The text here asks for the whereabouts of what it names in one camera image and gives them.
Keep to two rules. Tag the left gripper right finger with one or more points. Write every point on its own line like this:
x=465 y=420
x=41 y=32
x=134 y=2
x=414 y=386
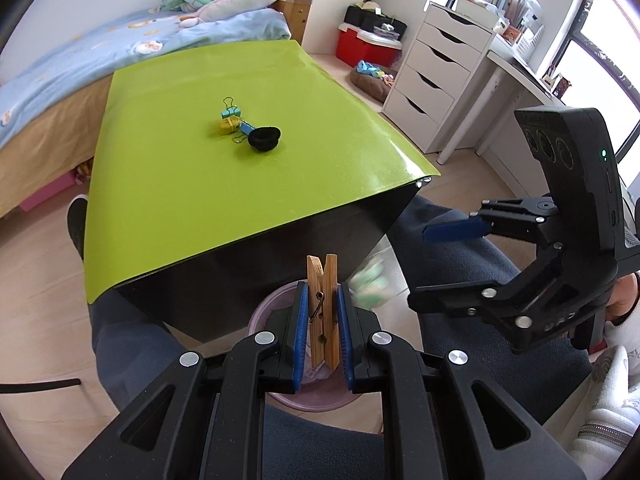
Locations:
x=352 y=342

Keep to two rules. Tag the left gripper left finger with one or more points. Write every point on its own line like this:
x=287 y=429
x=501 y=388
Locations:
x=294 y=338

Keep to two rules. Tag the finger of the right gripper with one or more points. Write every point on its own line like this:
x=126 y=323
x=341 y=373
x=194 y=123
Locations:
x=458 y=300
x=469 y=228

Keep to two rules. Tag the wooden clothespin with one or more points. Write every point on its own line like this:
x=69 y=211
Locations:
x=324 y=336

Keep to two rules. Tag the black round cap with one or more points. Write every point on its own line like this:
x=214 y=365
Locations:
x=264 y=139

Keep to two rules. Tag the blue binder clip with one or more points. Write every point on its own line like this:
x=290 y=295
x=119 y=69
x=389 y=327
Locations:
x=244 y=130

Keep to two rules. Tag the yellow tape roll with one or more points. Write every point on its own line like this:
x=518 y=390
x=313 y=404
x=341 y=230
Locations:
x=230 y=125

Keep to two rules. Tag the teal binder clip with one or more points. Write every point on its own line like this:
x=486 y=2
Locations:
x=230 y=109

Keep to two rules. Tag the pink trash bin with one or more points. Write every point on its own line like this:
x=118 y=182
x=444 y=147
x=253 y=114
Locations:
x=319 y=388

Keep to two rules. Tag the person's right hand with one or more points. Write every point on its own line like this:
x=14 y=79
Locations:
x=625 y=294

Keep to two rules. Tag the white drawer unit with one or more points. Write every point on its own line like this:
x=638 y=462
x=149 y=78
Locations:
x=434 y=74

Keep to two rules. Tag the white desk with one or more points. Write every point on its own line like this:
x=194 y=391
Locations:
x=483 y=119

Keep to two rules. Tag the brown pet bed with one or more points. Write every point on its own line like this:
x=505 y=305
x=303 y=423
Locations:
x=374 y=80

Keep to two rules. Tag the green topped table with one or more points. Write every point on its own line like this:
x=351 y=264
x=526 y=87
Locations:
x=197 y=230

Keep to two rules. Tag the red storage box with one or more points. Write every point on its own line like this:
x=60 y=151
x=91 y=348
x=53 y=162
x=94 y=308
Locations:
x=355 y=44

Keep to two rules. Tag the black shoe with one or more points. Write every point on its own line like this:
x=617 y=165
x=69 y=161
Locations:
x=76 y=215

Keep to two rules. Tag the pink box under bed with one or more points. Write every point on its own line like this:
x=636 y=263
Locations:
x=55 y=187

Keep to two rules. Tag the wooden nightstand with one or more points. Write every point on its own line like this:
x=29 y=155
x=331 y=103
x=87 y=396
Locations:
x=296 y=14

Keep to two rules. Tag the white plush pillow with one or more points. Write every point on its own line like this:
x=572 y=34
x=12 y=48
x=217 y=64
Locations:
x=219 y=10

